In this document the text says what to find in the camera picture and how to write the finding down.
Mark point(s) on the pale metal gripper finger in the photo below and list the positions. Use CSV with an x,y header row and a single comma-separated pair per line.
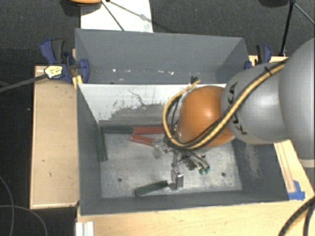
x,y
177,179
158,152

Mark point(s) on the red-brown flat block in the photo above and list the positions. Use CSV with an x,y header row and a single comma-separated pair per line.
x,y
142,139
148,130

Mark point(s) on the grey metal bin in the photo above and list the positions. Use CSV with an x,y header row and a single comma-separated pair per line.
x,y
137,161

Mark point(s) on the dark green flat block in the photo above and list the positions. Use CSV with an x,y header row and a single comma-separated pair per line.
x,y
116,130
151,187

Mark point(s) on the pale wood board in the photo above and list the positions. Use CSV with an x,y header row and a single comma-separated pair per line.
x,y
55,136

